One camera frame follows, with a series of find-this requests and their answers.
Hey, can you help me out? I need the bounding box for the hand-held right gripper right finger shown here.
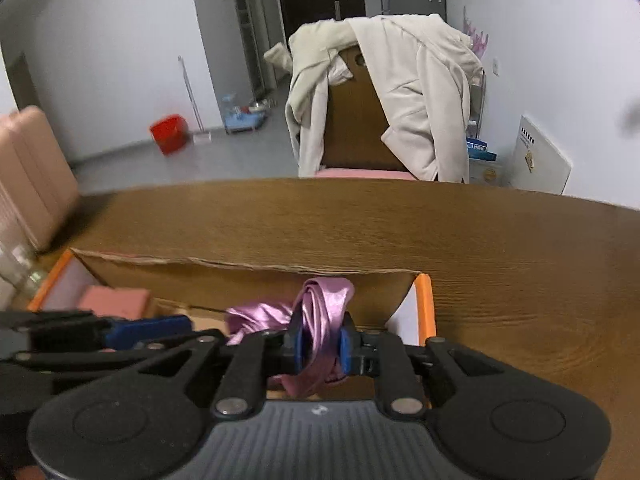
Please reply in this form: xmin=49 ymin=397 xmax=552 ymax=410
xmin=336 ymin=312 xmax=503 ymax=417

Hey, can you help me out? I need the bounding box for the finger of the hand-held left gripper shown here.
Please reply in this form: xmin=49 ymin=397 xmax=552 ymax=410
xmin=106 ymin=315 xmax=194 ymax=351

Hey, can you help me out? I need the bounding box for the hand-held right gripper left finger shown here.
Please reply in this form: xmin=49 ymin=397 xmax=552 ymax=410
xmin=136 ymin=310 xmax=306 ymax=420

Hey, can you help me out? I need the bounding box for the pink satin ribbon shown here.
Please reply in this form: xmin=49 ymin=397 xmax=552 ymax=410
xmin=225 ymin=277 xmax=357 ymax=397

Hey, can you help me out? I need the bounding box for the red cardboard box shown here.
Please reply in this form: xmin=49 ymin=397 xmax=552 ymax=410
xmin=27 ymin=247 xmax=437 ymax=411

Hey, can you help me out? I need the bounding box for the clear drinking glass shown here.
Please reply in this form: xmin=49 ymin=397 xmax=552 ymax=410
xmin=0 ymin=240 xmax=48 ymax=311

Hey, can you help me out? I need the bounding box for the pink seat cushion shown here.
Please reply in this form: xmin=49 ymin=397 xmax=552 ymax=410
xmin=314 ymin=167 xmax=419 ymax=181

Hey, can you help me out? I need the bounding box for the pink suitcase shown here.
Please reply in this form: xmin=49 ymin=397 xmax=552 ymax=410
xmin=0 ymin=105 xmax=84 ymax=254

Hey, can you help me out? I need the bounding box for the red bucket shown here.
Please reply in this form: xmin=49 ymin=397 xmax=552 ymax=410
xmin=149 ymin=114 xmax=189 ymax=156

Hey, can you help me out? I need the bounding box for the white mop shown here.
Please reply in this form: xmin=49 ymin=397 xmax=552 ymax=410
xmin=177 ymin=55 xmax=212 ymax=144

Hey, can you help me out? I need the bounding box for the wooden chair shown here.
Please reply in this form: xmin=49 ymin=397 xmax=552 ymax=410
xmin=320 ymin=45 xmax=419 ymax=173

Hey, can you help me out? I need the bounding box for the blue pet feeder tray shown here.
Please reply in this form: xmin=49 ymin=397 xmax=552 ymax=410
xmin=221 ymin=92 xmax=271 ymax=135

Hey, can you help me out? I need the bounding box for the white carton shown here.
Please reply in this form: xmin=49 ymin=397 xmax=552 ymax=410
xmin=469 ymin=158 xmax=504 ymax=187

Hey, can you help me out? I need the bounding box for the blue carton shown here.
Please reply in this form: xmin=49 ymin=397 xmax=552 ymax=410
xmin=465 ymin=135 xmax=499 ymax=161

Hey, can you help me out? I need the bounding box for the beige jacket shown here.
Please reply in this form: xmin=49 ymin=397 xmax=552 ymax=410
xmin=263 ymin=19 xmax=368 ymax=179

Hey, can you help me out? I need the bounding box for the off-white jacket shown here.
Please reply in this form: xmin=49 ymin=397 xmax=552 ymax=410
xmin=345 ymin=13 xmax=486 ymax=182

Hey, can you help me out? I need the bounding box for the white panel board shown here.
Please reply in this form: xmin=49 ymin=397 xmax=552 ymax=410
xmin=510 ymin=113 xmax=574 ymax=196

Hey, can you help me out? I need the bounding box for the pink wall sticker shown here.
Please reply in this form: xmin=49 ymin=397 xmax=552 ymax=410
xmin=462 ymin=5 xmax=490 ymax=61

